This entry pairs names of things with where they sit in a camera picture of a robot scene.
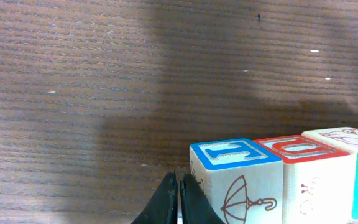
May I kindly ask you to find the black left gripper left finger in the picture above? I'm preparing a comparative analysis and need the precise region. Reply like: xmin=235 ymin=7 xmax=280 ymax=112
xmin=131 ymin=172 xmax=178 ymax=224

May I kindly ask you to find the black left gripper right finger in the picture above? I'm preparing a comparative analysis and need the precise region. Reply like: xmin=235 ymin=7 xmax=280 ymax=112
xmin=180 ymin=174 xmax=224 ymax=224

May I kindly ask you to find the yellow sided wooden block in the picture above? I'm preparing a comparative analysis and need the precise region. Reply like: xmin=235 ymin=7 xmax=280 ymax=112
xmin=190 ymin=138 xmax=284 ymax=224

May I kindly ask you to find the blue sided wooden block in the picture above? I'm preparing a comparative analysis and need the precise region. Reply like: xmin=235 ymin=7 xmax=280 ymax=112
xmin=256 ymin=135 xmax=352 ymax=224

